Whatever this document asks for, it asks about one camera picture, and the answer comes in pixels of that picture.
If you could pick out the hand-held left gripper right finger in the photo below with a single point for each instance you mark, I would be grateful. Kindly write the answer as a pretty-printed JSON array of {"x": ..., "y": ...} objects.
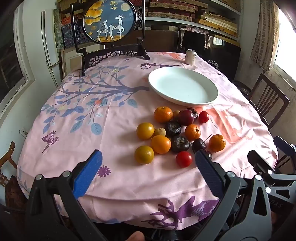
[{"x": 209, "y": 172}]

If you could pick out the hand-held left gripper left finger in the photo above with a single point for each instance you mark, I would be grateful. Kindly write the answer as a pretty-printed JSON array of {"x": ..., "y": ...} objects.
[{"x": 89, "y": 172}]

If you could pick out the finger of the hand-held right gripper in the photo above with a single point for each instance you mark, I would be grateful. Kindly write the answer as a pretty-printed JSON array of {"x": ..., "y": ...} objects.
[
  {"x": 257, "y": 161},
  {"x": 285, "y": 146}
]

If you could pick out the dark purple cherry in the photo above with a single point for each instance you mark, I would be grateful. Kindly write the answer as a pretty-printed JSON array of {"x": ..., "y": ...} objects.
[
  {"x": 198, "y": 145},
  {"x": 209, "y": 154}
]

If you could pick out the red cherry tomato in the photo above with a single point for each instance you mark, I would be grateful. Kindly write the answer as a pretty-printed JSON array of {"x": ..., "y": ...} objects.
[
  {"x": 184, "y": 159},
  {"x": 204, "y": 117}
]

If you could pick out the small orange tangerine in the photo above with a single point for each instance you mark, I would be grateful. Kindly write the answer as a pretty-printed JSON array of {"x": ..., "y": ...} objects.
[
  {"x": 192, "y": 132},
  {"x": 217, "y": 143}
]

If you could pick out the dark wrinkled passion fruit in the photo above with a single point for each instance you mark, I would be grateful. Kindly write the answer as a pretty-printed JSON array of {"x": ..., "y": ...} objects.
[
  {"x": 180, "y": 144},
  {"x": 173, "y": 128},
  {"x": 195, "y": 112}
]

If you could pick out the smooth orange citrus fruit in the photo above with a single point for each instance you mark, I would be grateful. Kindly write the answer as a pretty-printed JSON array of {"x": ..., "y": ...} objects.
[{"x": 161, "y": 144}]

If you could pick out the yellow round citrus fruit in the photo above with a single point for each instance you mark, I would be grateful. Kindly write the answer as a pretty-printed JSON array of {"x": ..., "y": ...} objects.
[
  {"x": 144, "y": 155},
  {"x": 145, "y": 131}
]

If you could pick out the dark red plum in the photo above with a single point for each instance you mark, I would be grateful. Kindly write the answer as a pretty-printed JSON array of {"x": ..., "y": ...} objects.
[{"x": 185, "y": 117}]

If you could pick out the small tan longan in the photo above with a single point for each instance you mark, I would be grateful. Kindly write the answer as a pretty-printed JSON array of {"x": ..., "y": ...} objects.
[
  {"x": 160, "y": 132},
  {"x": 175, "y": 114}
]

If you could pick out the tangerine with green stem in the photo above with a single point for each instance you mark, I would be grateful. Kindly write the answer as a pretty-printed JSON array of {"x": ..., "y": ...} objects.
[{"x": 163, "y": 114}]

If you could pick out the white oval plate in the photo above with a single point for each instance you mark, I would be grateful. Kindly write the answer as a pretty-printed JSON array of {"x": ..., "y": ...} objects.
[{"x": 182, "y": 85}]

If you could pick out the person's left hand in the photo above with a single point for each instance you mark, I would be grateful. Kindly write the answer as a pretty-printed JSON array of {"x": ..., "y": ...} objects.
[{"x": 135, "y": 236}]

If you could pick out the pink printed tablecloth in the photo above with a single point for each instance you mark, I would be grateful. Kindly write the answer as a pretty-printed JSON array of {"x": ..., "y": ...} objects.
[{"x": 115, "y": 180}]

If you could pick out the dark wooden slatted chair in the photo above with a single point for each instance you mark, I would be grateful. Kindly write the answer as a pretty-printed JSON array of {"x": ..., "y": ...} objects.
[{"x": 269, "y": 99}]

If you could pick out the dark round stool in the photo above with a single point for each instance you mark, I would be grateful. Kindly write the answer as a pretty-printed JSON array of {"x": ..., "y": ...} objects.
[{"x": 241, "y": 88}]

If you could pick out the brown curved wooden chair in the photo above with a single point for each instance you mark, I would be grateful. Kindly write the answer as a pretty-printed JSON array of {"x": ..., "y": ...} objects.
[{"x": 9, "y": 185}]

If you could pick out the bright window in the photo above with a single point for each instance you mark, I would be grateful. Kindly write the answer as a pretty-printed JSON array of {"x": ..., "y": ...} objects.
[{"x": 286, "y": 41}]

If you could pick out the beige checked curtain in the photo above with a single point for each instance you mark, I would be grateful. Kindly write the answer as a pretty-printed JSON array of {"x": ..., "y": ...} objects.
[{"x": 263, "y": 34}]

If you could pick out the white beverage can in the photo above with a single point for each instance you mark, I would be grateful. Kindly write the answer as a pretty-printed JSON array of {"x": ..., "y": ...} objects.
[{"x": 191, "y": 57}]

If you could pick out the black flat screen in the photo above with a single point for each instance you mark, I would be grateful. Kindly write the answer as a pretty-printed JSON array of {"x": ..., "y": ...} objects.
[{"x": 208, "y": 51}]

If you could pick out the white framed dark window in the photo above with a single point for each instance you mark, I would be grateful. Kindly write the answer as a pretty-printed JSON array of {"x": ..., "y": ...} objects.
[{"x": 11, "y": 74}]

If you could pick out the white door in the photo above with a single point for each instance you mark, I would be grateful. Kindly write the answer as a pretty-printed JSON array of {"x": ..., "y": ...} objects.
[{"x": 49, "y": 46}]

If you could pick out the stack of patterned fabric boxes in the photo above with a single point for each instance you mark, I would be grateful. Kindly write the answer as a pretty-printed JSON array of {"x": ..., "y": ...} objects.
[{"x": 69, "y": 32}]

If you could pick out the pink cloth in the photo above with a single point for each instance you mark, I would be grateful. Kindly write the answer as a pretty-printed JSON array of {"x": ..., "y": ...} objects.
[{"x": 194, "y": 29}]

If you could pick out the round deer painting table screen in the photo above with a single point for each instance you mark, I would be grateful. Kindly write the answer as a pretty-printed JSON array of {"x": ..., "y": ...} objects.
[{"x": 108, "y": 20}]

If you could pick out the white wall outlet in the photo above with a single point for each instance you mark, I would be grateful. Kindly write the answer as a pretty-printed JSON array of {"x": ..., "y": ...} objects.
[{"x": 23, "y": 133}]

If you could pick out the white wall shelf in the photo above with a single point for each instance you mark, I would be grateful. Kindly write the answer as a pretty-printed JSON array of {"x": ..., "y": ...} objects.
[{"x": 166, "y": 22}]

